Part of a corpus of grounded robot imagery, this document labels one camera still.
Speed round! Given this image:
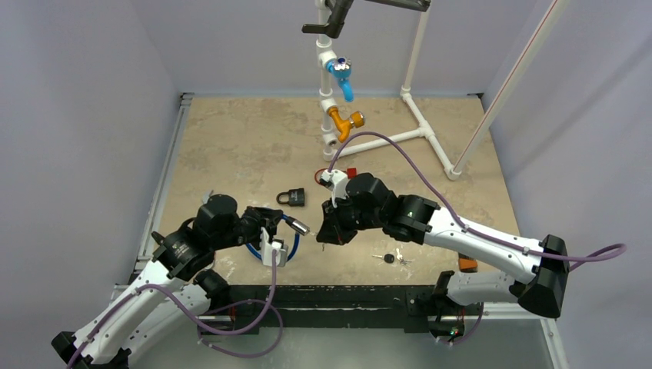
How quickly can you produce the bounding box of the white diagonal pole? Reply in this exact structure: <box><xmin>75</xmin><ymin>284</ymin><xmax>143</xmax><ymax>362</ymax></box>
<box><xmin>447</xmin><ymin>1</ymin><xmax>569</xmax><ymax>180</ymax></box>

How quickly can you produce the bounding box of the blue faucet valve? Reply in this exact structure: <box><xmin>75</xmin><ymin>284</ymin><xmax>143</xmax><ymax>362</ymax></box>
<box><xmin>326</xmin><ymin>57</ymin><xmax>354</xmax><ymax>102</ymax></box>

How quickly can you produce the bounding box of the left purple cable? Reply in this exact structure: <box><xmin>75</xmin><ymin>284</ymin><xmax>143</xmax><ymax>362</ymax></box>
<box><xmin>63</xmin><ymin>249</ymin><xmax>284</xmax><ymax>369</ymax></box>

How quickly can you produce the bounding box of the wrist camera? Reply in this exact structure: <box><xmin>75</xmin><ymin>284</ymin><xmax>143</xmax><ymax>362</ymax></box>
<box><xmin>319</xmin><ymin>169</ymin><xmax>349</xmax><ymax>208</ymax></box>
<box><xmin>260</xmin><ymin>228</ymin><xmax>289</xmax><ymax>268</ymax></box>

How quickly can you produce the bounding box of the blue cable lock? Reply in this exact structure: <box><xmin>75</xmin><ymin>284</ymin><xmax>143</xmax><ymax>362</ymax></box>
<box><xmin>246</xmin><ymin>214</ymin><xmax>311</xmax><ymax>262</ymax></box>

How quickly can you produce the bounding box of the white PVC pipe frame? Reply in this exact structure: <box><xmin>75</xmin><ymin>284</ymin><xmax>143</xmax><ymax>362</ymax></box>
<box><xmin>301</xmin><ymin>1</ymin><xmax>454</xmax><ymax>181</ymax></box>

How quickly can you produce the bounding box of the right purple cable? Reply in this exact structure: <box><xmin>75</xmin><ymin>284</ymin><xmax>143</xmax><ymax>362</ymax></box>
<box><xmin>328</xmin><ymin>131</ymin><xmax>627</xmax><ymax>347</ymax></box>

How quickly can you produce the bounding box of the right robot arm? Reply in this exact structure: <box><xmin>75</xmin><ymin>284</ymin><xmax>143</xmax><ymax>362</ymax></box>
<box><xmin>316</xmin><ymin>170</ymin><xmax>570</xmax><ymax>318</ymax></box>

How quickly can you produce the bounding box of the orange faucet valve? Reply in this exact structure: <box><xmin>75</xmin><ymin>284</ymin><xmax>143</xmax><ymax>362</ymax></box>
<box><xmin>326</xmin><ymin>106</ymin><xmax>365</xmax><ymax>143</ymax></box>

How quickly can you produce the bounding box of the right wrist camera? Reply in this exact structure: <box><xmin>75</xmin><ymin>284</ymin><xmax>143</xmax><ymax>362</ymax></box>
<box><xmin>319</xmin><ymin>169</ymin><xmax>349</xmax><ymax>208</ymax></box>

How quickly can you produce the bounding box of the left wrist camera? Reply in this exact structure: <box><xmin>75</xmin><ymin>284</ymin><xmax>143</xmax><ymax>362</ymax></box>
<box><xmin>260</xmin><ymin>228</ymin><xmax>289</xmax><ymax>268</ymax></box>

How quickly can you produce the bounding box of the red handled adjustable wrench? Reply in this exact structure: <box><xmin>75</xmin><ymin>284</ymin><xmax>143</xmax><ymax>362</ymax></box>
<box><xmin>201</xmin><ymin>190</ymin><xmax>215</xmax><ymax>204</ymax></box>

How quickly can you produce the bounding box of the orange tool at right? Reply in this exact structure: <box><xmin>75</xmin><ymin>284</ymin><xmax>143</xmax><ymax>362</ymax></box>
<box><xmin>458</xmin><ymin>255</ymin><xmax>478</xmax><ymax>273</ymax></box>

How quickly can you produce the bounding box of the purple cable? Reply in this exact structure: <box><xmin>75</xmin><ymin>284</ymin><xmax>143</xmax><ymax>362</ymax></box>
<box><xmin>328</xmin><ymin>131</ymin><xmax>627</xmax><ymax>347</ymax></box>
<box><xmin>63</xmin><ymin>249</ymin><xmax>284</xmax><ymax>369</ymax></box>

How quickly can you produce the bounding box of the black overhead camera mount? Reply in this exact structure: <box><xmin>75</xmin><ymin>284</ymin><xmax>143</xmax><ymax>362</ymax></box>
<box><xmin>301</xmin><ymin>0</ymin><xmax>432</xmax><ymax>40</ymax></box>

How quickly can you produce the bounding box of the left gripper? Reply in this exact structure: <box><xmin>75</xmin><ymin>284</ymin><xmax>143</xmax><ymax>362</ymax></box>
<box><xmin>211</xmin><ymin>205</ymin><xmax>282</xmax><ymax>251</ymax></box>

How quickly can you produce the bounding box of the black padlock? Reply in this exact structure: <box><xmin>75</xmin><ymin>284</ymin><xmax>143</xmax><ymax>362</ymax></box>
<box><xmin>276</xmin><ymin>188</ymin><xmax>306</xmax><ymax>207</ymax></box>

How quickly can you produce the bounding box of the red cable seal lock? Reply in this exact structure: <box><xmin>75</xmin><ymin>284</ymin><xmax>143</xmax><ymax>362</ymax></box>
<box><xmin>314</xmin><ymin>167</ymin><xmax>358</xmax><ymax>188</ymax></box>

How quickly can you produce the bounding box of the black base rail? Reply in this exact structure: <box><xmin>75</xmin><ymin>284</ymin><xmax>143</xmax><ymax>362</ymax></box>
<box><xmin>181</xmin><ymin>284</ymin><xmax>484</xmax><ymax>336</ymax></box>

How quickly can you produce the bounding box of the key bunch with black fob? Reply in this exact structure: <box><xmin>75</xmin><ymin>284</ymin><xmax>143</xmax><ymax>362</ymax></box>
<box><xmin>372</xmin><ymin>248</ymin><xmax>413</xmax><ymax>266</ymax></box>

